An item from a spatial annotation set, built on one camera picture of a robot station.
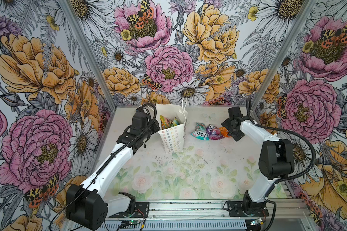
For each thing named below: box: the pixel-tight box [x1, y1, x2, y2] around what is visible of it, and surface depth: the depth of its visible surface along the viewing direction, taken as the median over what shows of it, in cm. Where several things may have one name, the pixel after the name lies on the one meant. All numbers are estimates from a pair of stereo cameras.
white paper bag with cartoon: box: [155, 97, 188, 154], surface depth 87 cm
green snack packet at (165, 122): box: [159, 115, 174, 130], surface depth 96 cm
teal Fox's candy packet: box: [190, 122, 210, 141], surface depth 101 cm
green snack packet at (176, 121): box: [172, 116, 181, 127], surface depth 95 cm
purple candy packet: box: [205, 124, 225, 141], surface depth 101 cm
